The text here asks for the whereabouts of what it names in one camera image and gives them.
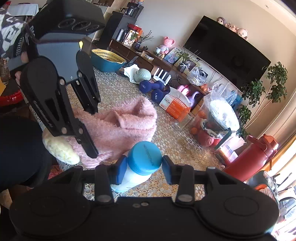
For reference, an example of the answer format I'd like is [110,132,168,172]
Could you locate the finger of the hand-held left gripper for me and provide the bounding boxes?
[32,78,99,159]
[70,70,101,115]

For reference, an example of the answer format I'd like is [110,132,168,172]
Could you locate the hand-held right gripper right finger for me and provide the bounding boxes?
[162,156,243,206]

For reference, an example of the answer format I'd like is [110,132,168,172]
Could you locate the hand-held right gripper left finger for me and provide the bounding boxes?
[50,156,128,206]

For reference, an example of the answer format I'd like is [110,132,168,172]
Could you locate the white bottle with blue cap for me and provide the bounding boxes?
[110,141,163,193]

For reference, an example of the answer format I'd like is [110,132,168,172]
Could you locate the pale green plush toy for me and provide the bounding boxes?
[42,132,80,165]

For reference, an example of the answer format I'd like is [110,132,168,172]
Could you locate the pink fluffy towel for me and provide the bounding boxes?
[69,95,158,169]

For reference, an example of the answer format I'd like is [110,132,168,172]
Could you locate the person's left forearm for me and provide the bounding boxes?
[0,8,30,58]

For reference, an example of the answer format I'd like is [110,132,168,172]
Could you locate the person's left hand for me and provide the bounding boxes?
[14,51,28,83]

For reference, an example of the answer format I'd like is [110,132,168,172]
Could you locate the patterned lace tablecloth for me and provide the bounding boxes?
[30,67,227,202]

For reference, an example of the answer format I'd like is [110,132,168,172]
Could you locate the blue plastic basin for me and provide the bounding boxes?
[90,49,127,73]

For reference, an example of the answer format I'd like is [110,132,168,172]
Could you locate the white cloth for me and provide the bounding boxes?
[123,66,141,83]

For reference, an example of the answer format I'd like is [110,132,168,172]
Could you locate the yellow plastic colander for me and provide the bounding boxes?
[91,49,127,64]

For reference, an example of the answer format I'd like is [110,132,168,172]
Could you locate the black cabinet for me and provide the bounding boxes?
[99,10,130,50]

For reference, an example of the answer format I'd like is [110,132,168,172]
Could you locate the clear drinking glass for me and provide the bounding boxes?
[173,113,193,130]

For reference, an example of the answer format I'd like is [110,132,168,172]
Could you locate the clear container with oranges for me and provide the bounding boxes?
[190,105,241,147]

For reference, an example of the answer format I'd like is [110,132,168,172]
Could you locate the blue dumbbell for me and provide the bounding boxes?
[151,87,171,102]
[139,80,162,94]

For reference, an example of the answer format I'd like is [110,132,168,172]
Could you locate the green ceramic pot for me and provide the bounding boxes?
[134,70,152,84]

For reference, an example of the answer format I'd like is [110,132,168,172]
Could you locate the wooden television console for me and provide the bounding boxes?
[109,38,208,116]

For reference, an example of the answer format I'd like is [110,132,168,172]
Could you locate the orange tissue box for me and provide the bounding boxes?
[159,89,192,120]

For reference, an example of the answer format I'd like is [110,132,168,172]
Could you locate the patterned gift bag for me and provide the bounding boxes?
[122,31,137,45]

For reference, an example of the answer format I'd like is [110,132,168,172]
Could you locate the black coffee machine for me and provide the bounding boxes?
[126,2,144,16]

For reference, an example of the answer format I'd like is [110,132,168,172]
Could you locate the dark clothing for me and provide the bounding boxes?
[0,115,58,193]

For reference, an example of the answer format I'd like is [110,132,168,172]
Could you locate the white router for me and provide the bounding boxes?
[151,66,171,81]

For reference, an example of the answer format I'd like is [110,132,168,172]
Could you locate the red water bottle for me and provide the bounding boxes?
[222,134,279,182]

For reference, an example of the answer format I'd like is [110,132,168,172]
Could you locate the pot with dry twigs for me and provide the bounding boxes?
[136,30,154,49]

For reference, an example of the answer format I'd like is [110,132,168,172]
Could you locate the red glossy object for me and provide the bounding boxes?
[0,89,25,107]

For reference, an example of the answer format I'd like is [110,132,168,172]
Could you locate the blue photo print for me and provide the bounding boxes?
[165,47,183,63]

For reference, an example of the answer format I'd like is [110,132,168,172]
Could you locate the pink bear figure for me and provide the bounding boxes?
[159,36,176,55]

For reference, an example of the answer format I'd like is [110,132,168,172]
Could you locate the large clear plastic bag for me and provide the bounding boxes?
[211,83,232,98]

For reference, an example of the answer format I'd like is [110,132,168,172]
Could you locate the plastic bag with dark items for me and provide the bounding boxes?
[187,67,206,86]

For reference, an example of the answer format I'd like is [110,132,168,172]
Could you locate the small potted plant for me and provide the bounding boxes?
[174,45,197,72]

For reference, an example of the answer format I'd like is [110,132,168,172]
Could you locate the tall green houseplant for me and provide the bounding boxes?
[237,61,288,137]

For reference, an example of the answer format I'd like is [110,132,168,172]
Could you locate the black television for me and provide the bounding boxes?
[184,16,271,87]

